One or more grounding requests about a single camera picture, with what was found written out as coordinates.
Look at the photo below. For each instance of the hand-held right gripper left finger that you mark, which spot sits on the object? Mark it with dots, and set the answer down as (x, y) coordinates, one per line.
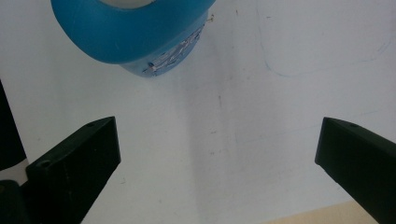
(73, 165)

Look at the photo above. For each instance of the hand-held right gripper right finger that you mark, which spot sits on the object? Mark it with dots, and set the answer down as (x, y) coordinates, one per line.
(361, 158)

